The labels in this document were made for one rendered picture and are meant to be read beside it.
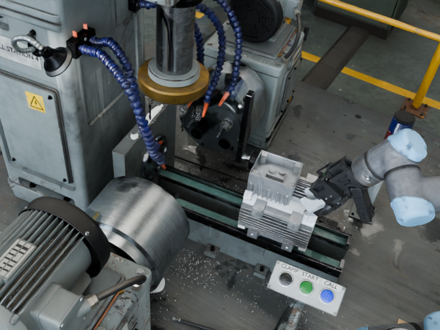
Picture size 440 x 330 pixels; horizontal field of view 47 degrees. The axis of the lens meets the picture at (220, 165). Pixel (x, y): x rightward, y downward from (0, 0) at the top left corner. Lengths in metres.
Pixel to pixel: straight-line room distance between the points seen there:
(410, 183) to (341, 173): 0.18
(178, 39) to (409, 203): 0.61
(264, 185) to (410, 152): 0.40
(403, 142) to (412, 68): 3.23
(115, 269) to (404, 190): 0.61
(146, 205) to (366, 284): 0.74
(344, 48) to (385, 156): 3.16
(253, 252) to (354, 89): 2.50
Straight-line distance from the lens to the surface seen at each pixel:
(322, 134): 2.03
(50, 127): 1.37
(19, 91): 1.36
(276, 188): 1.30
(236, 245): 1.50
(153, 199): 1.20
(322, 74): 3.83
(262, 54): 1.72
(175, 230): 1.22
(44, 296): 0.88
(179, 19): 1.16
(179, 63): 1.22
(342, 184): 1.20
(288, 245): 1.38
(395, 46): 4.53
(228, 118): 1.56
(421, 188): 1.07
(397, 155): 1.09
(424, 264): 1.72
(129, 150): 1.34
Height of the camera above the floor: 2.05
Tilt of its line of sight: 44 degrees down
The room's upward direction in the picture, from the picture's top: 7 degrees clockwise
